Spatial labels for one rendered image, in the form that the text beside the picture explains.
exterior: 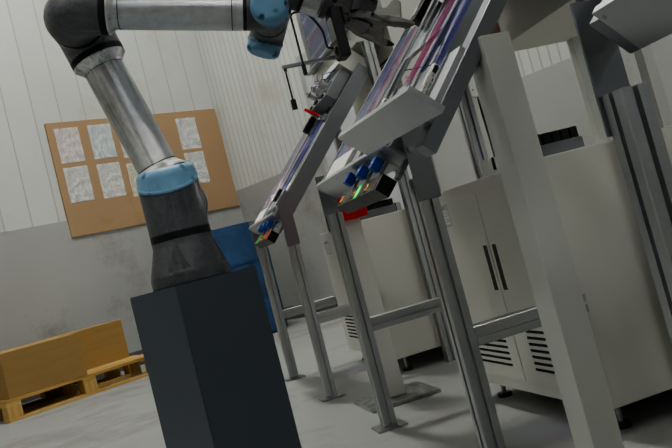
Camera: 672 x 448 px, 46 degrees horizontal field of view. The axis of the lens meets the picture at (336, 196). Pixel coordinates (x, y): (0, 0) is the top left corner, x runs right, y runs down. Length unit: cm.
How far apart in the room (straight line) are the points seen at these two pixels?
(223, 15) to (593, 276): 95
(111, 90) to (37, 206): 511
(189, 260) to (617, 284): 93
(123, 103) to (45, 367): 397
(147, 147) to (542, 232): 81
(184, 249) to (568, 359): 71
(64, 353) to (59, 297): 119
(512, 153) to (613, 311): 56
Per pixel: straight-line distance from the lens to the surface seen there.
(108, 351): 617
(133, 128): 169
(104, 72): 173
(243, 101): 747
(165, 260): 151
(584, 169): 183
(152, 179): 152
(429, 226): 161
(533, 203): 142
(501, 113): 142
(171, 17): 162
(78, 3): 164
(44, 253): 673
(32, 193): 680
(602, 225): 184
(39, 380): 554
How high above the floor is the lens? 55
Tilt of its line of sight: 3 degrees up
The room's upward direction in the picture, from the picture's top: 15 degrees counter-clockwise
